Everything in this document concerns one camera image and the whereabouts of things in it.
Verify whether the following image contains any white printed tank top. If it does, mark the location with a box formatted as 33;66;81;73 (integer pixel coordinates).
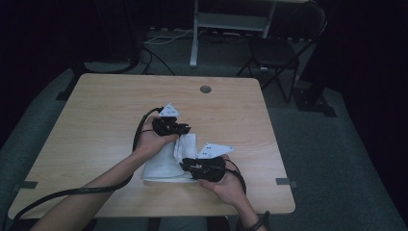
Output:
140;133;201;184

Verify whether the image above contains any white floor cable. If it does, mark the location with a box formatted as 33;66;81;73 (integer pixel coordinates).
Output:
143;28;197;46

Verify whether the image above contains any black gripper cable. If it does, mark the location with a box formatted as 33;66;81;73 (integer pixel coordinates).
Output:
224;158;271;231
6;107;165;231

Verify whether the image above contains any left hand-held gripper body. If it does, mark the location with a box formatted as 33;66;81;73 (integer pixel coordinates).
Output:
151;103;181;138

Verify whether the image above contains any black floor cable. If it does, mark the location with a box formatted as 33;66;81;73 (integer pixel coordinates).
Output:
140;47;176;77

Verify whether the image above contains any black folding chair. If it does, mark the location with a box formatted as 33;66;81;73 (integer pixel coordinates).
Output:
237;1;329;104

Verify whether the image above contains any black table foot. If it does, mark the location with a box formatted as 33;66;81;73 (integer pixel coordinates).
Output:
56;64;86;102

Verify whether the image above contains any person's left hand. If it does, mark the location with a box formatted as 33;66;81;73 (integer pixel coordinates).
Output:
134;115;179;160

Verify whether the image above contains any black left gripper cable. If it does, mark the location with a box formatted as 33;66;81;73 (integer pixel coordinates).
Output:
6;107;165;231

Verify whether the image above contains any black stand base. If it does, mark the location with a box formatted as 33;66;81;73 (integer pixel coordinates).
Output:
293;86;338;118

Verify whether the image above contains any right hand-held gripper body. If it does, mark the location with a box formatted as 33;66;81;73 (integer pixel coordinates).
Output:
191;142;235;183

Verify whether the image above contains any white metal desk frame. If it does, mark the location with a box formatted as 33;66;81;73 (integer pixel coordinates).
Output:
189;0;279;68

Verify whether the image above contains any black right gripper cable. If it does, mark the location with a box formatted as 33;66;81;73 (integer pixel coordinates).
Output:
224;158;271;231

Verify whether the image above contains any person's right hand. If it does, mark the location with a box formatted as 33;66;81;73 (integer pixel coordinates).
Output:
200;155;248;208

